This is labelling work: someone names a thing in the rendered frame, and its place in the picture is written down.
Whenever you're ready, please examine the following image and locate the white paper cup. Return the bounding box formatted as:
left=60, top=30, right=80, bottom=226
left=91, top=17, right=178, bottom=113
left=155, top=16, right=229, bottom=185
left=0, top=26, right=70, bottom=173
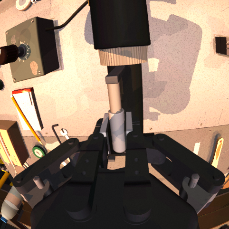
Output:
left=0, top=185, right=24, bottom=220

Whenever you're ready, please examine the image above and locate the blue object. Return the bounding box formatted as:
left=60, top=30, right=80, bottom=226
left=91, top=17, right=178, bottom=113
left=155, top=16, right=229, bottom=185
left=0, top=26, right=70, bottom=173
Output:
left=0, top=215, right=8, bottom=229

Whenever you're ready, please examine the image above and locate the small white card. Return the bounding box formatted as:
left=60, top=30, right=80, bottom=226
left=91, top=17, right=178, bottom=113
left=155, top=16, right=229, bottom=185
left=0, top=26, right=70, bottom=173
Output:
left=193, top=142, right=201, bottom=156

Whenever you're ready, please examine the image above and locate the green tape roll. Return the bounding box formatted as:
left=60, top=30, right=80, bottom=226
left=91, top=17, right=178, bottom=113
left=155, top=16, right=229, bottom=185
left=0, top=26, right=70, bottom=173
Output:
left=32, top=145, right=48, bottom=159

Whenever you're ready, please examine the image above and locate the white notepad with red edge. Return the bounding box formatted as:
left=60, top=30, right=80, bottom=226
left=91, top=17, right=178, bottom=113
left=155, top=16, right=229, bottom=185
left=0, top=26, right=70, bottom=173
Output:
left=11, top=87, right=44, bottom=131

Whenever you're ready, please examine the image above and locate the grey and beige cylinder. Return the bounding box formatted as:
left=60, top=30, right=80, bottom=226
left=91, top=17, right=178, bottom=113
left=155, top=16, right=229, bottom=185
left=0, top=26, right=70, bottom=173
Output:
left=105, top=75, right=127, bottom=153

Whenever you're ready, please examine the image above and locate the silver wrench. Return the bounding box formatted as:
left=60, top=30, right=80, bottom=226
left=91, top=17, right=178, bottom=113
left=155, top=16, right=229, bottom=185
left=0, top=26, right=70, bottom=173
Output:
left=60, top=128, right=71, bottom=167

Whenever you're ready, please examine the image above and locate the dark brown knob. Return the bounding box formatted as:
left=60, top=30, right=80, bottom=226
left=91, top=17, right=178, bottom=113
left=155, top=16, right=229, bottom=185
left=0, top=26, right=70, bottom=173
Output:
left=0, top=44, right=20, bottom=66

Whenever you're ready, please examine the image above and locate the yellow pencil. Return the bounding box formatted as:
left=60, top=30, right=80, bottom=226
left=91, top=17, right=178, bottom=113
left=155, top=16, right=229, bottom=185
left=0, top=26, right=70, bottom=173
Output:
left=10, top=95, right=44, bottom=146

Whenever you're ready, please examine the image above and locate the yellow bar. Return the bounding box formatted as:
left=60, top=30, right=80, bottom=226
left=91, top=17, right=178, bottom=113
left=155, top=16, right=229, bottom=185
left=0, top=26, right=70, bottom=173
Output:
left=0, top=171, right=10, bottom=189

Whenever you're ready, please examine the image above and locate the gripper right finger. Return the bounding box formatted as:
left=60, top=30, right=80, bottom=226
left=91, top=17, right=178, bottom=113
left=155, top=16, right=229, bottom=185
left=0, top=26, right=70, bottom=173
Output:
left=124, top=112, right=226, bottom=195

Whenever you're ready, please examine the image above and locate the brown and yellow box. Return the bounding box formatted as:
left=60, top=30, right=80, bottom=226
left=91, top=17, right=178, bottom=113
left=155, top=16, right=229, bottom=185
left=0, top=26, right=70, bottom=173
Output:
left=0, top=119, right=30, bottom=169

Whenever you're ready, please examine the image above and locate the olive control box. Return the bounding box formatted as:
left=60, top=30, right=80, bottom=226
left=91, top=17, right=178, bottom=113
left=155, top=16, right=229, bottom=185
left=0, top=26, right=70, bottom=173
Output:
left=5, top=16, right=60, bottom=83

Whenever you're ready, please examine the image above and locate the yellow and orange flat tool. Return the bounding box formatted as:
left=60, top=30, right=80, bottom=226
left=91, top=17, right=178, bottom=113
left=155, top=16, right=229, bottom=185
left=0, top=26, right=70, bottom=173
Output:
left=210, top=136, right=225, bottom=169

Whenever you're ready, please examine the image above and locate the cream plaque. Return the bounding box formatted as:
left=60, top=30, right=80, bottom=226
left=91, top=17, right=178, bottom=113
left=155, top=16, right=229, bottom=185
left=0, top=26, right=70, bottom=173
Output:
left=148, top=57, right=160, bottom=73

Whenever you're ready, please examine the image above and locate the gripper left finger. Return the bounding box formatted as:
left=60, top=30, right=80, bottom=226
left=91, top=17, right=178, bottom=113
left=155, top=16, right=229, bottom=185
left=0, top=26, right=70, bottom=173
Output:
left=12, top=117, right=110, bottom=196

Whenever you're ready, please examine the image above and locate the white round dial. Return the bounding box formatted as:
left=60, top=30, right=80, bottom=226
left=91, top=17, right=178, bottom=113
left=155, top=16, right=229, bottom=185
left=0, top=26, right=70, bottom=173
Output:
left=15, top=0, right=32, bottom=11

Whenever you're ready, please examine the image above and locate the black cable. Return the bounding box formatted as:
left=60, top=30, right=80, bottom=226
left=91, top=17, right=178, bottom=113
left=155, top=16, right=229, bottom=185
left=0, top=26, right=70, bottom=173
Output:
left=45, top=0, right=89, bottom=32

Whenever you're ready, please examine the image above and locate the black hex key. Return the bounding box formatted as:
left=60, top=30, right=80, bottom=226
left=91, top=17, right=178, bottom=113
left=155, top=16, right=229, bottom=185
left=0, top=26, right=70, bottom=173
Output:
left=51, top=124, right=63, bottom=145

